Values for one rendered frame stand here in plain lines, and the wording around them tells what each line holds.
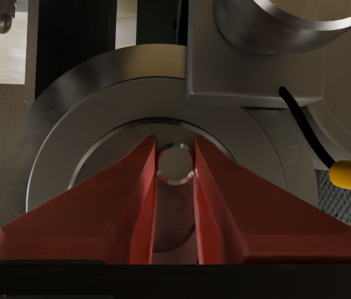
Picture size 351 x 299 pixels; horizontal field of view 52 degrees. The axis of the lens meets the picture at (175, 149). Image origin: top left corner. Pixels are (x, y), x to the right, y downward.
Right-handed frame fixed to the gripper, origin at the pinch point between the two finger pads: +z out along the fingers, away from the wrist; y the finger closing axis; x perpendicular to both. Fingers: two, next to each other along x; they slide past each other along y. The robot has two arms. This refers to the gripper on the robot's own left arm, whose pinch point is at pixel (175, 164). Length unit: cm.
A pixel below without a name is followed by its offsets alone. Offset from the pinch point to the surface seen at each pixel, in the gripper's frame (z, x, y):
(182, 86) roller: 4.6, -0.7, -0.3
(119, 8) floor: 313, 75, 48
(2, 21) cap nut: 38.3, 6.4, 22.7
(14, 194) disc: 2.3, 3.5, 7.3
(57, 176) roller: 2.2, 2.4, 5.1
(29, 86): 5.6, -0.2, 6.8
